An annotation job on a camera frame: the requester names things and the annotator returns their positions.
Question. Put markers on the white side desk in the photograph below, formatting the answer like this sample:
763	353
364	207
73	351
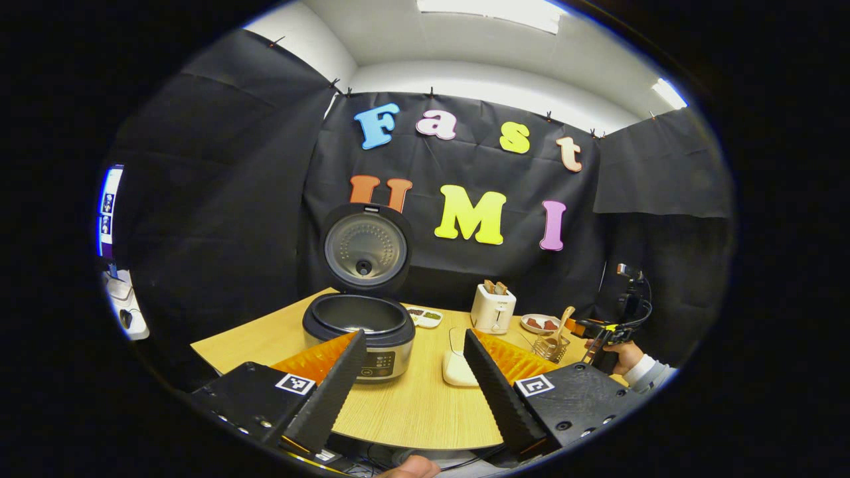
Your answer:
136	325

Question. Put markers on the toast slice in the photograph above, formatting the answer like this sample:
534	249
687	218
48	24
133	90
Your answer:
489	287
501	289

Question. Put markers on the ceiling light panel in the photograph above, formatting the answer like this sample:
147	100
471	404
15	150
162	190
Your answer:
669	93
491	12

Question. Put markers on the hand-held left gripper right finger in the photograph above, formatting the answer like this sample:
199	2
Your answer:
498	398

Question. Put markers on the wooden spoon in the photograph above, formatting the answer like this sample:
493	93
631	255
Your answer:
564	322

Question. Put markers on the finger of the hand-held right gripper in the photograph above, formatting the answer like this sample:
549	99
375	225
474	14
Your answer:
584	328

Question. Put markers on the computer monitor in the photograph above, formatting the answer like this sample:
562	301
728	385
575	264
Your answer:
109	212

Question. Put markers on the small white plate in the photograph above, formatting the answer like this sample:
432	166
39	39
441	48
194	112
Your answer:
531	332

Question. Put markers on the white divided sauce dish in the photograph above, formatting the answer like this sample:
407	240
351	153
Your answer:
428	318

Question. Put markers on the dark grey rice cooker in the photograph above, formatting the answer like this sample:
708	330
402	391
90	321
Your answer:
365	249

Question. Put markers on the black computer mouse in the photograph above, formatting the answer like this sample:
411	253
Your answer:
126	319

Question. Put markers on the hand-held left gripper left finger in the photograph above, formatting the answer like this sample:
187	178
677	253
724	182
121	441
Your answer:
332	398

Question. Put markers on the white flat device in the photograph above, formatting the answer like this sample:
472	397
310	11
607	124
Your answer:
119	289

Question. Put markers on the clear plastic rice container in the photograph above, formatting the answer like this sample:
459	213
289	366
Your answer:
455	335

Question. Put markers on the white rice heap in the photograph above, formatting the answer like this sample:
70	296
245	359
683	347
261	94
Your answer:
458	368

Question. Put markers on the white toaster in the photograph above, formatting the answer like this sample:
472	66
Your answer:
493	312

